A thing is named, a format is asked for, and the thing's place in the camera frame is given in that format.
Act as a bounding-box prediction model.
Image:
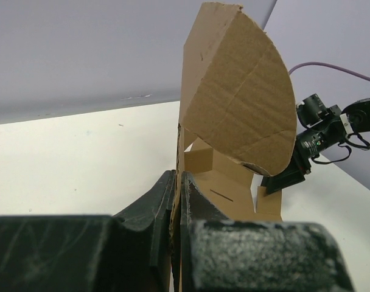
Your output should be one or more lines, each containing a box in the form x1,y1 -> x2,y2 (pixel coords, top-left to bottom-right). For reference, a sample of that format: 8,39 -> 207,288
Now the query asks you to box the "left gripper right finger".
178,172 -> 354,291

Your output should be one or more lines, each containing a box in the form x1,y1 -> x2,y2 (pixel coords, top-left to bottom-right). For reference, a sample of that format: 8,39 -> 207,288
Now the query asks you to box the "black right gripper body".
281,148 -> 311,189

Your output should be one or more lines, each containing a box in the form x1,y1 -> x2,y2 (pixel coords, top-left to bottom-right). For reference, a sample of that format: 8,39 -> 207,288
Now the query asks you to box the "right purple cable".
288,61 -> 370,85

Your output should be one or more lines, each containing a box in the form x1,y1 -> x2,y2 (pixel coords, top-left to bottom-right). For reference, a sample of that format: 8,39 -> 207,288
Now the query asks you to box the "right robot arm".
261,94 -> 370,195

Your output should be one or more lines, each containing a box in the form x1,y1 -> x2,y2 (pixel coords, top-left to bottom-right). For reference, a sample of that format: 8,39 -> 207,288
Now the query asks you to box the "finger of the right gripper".
261,175 -> 284,195

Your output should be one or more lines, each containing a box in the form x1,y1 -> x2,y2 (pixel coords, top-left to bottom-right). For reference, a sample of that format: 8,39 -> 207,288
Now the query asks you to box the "brown cardboard box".
169,2 -> 297,291

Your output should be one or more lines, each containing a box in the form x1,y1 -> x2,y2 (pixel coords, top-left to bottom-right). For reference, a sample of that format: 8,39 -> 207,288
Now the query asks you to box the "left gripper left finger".
0,170 -> 175,291

